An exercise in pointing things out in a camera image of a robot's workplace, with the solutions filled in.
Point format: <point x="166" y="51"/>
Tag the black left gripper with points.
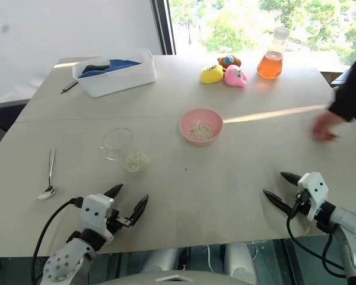
<point x="115" y="221"/>

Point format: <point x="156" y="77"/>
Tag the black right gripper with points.
<point x="302" y="207"/>

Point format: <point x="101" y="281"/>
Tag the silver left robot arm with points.
<point x="62" y="261"/>

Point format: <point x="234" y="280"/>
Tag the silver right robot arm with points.
<point x="350" y="234"/>

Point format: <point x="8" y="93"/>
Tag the pile of grains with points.
<point x="136" y="162"/>

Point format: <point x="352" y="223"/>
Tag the white crumbly food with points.
<point x="200" y="131"/>

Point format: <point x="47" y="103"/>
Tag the person's bare hand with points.
<point x="324" y="127"/>

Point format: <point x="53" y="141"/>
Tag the clear glass jar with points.
<point x="115" y="144"/>

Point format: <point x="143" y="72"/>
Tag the grey rounded robot leg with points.
<point x="158" y="259"/>
<point x="240" y="261"/>

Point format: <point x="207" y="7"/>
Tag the metal spoon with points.
<point x="50" y="175"/>

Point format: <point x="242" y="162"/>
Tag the silver robot torso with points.
<point x="178" y="277"/>

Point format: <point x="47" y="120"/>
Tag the pink bowl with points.
<point x="190" y="121"/>

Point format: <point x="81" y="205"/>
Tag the white plastic bin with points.
<point x="121" y="80"/>

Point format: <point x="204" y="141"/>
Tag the pink plush toy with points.
<point x="235" y="76"/>

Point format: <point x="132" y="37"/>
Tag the glass flask with orange liquid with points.
<point x="270" y="65"/>

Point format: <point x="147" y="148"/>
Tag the black and silver pen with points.
<point x="69" y="87"/>

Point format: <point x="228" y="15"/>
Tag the blue cloth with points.
<point x="118" y="66"/>

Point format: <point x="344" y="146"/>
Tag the yellow plush toy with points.
<point x="212" y="74"/>

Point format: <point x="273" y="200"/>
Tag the black item in bin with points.
<point x="95" y="67"/>

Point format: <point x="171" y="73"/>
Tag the brown plush toy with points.
<point x="230" y="61"/>

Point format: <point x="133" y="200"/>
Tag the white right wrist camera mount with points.
<point x="314" y="190"/>

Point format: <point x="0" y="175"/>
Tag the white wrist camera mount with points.
<point x="314" y="190"/>
<point x="95" y="207"/>

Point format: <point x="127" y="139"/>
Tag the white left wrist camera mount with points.
<point x="95" y="207"/>

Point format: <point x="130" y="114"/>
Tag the black window frame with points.
<point x="163" y="26"/>

